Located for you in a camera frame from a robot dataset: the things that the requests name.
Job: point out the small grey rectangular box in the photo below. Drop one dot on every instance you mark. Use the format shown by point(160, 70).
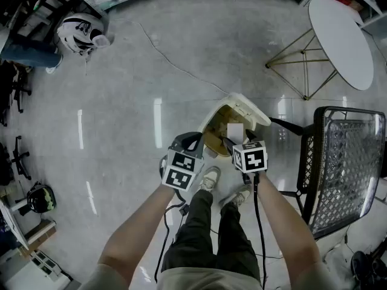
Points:
point(235, 131)

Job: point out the black and green helmet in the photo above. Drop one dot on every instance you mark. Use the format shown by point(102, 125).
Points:
point(40, 198)

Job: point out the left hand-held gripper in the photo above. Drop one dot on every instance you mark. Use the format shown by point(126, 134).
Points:
point(178, 177)

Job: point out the person's right forearm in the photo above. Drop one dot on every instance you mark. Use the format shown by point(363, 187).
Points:
point(287, 222)

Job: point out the person's beige shirt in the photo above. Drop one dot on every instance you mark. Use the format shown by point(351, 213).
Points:
point(208, 282)

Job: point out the cream plastic trash bin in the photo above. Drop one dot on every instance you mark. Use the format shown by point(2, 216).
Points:
point(248, 107)

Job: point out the glass-top woven table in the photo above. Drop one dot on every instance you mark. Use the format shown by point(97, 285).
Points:
point(341, 162)

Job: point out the person's shoe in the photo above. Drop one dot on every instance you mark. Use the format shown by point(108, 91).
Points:
point(209, 178)
point(237, 196)

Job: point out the white and black helmet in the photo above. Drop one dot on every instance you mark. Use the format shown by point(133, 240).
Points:
point(75, 21)

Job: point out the person's dark trousers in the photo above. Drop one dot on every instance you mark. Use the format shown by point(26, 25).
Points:
point(199, 240)

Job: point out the small brown box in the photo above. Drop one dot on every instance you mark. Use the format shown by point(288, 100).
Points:
point(355, 5)

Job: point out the person's left forearm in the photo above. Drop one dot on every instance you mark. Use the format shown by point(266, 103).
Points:
point(136, 231)

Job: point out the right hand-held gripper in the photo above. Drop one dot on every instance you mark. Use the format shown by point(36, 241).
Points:
point(255, 160)

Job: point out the brown cardboard box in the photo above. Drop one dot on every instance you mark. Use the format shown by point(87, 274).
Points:
point(39, 237)

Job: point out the round white side table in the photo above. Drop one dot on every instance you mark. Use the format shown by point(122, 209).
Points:
point(341, 41)

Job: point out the person's left shoe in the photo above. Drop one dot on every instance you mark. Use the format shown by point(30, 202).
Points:
point(209, 178)

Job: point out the person's right shoe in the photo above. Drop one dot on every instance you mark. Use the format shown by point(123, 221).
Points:
point(237, 196)

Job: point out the black office chair base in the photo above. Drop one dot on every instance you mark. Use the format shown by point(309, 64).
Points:
point(19, 159)
point(19, 91)

